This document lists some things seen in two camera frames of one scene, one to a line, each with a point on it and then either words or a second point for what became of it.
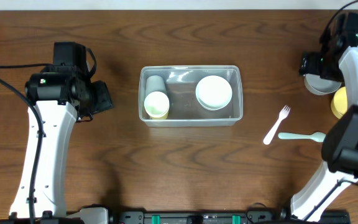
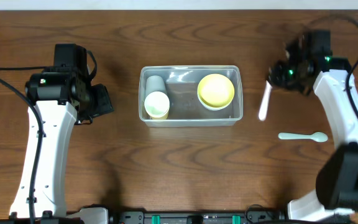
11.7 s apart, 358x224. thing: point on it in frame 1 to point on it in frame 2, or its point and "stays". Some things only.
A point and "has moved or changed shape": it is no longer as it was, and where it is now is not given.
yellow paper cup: x=164 y=117 stays
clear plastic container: x=191 y=96 stays
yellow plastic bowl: x=339 y=102 has moved or changed shape
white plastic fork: x=283 y=114 to x=263 y=111
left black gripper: x=103 y=97 stays
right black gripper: x=309 y=64 to x=278 y=76
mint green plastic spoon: x=318 y=136 stays
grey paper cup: x=155 y=83 stays
